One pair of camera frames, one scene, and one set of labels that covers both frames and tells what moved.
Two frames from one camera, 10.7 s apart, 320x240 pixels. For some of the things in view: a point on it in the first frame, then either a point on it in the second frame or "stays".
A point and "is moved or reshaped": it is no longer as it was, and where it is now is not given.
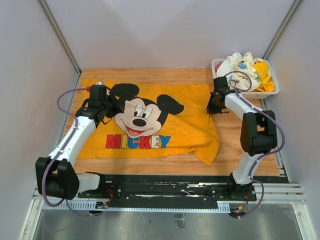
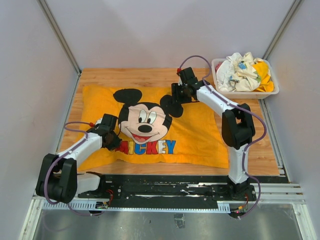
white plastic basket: (252, 94) stays
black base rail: (173, 186) stays
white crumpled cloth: (240, 72) stays
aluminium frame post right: (290, 15) stays
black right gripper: (213, 104) -> (178, 93)
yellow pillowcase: (167, 120) is moved or reshaped
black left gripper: (110, 106) -> (113, 141)
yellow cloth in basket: (267, 84) stays
